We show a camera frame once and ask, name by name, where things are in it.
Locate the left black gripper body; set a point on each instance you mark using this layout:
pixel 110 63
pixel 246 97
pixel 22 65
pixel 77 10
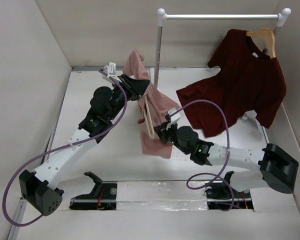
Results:
pixel 118 95

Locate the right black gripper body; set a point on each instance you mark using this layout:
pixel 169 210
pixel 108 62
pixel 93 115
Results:
pixel 171 135

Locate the cream plastic hanger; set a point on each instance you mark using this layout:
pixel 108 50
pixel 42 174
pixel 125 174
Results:
pixel 147 115

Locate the pink t shirt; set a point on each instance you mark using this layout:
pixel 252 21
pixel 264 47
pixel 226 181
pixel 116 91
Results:
pixel 159 106

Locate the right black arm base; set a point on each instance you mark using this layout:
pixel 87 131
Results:
pixel 219 197

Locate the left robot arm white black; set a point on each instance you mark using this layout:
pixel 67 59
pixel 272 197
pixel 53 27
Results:
pixel 40 186

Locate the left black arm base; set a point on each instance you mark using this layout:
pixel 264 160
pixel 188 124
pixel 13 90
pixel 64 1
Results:
pixel 103 196

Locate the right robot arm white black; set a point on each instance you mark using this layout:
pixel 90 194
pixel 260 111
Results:
pixel 270 166

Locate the dark red t shirt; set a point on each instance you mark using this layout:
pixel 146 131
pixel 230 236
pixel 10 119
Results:
pixel 248 80

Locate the wooden hanger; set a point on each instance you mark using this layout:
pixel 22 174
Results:
pixel 267 35

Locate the metal clothes rack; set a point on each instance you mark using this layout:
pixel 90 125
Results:
pixel 187 45

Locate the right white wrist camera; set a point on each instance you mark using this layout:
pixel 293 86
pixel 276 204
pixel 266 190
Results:
pixel 172 118

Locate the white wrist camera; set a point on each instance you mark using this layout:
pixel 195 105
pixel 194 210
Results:
pixel 109 72
pixel 172 118

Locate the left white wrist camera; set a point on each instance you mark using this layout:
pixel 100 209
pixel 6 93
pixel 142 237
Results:
pixel 109 72

